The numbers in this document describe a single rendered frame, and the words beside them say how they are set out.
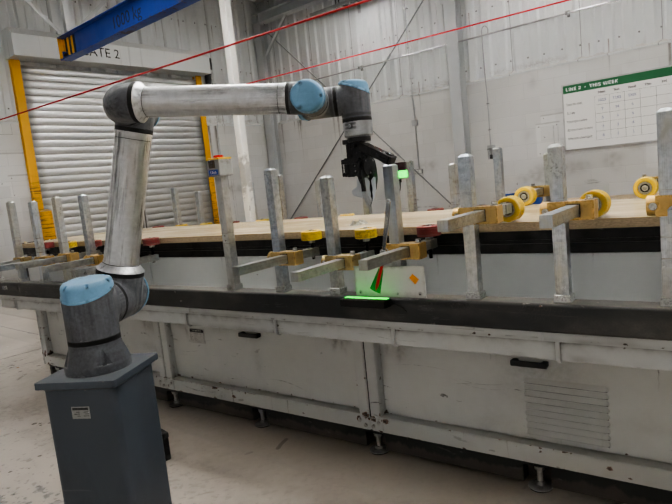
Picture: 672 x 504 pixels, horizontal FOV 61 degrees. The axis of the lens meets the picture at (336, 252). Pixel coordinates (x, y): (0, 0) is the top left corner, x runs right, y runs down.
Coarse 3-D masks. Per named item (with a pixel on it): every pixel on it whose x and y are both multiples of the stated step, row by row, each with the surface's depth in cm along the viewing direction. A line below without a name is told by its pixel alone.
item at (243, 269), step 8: (312, 248) 217; (280, 256) 203; (304, 256) 214; (312, 256) 220; (248, 264) 190; (256, 264) 193; (264, 264) 196; (272, 264) 199; (280, 264) 203; (240, 272) 187; (248, 272) 190
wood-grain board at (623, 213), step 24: (360, 216) 283; (384, 216) 265; (408, 216) 249; (432, 216) 235; (528, 216) 191; (600, 216) 168; (624, 216) 161; (648, 216) 155; (48, 240) 372; (72, 240) 341; (168, 240) 277; (192, 240) 266; (216, 240) 257; (240, 240) 248
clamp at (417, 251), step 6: (390, 246) 179; (396, 246) 178; (402, 246) 177; (408, 246) 176; (414, 246) 174; (420, 246) 174; (414, 252) 175; (420, 252) 174; (426, 252) 178; (408, 258) 176; (414, 258) 175; (420, 258) 174
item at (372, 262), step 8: (424, 240) 188; (432, 240) 188; (400, 248) 174; (408, 248) 175; (432, 248) 188; (376, 256) 162; (384, 256) 164; (392, 256) 168; (400, 256) 171; (408, 256) 175; (360, 264) 158; (368, 264) 157; (376, 264) 160; (384, 264) 164
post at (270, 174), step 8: (272, 168) 206; (264, 176) 207; (272, 176) 205; (272, 184) 205; (272, 192) 206; (272, 200) 206; (272, 208) 207; (280, 208) 209; (272, 216) 207; (280, 216) 209; (272, 224) 208; (280, 224) 208; (272, 232) 209; (280, 232) 208; (272, 240) 209; (280, 240) 208; (280, 248) 208; (280, 272) 210; (288, 272) 212; (280, 280) 210; (288, 280) 212
